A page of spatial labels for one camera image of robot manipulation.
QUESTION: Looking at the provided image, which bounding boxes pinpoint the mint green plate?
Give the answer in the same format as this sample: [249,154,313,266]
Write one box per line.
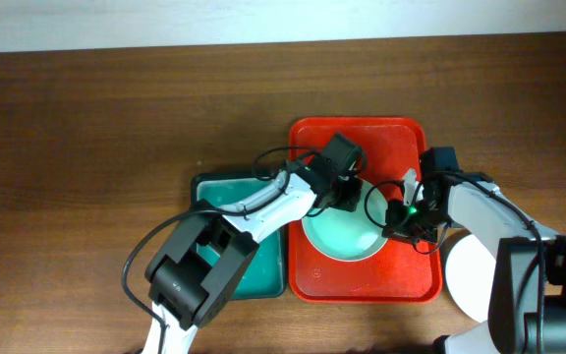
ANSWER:
[302,181,387,263]

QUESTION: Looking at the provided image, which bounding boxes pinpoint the white plate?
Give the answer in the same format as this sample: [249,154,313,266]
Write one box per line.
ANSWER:
[444,234,496,323]

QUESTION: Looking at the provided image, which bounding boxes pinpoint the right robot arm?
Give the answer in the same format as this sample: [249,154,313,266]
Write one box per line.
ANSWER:
[382,147,566,354]

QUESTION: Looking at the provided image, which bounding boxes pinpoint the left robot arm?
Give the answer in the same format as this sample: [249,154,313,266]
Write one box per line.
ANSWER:
[142,134,368,353]

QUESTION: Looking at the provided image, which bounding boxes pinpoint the red plastic tray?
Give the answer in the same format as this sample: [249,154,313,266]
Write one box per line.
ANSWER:
[288,117,442,304]

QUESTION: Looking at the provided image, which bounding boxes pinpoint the black tub of green water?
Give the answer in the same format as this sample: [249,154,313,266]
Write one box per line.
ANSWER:
[191,172,287,300]

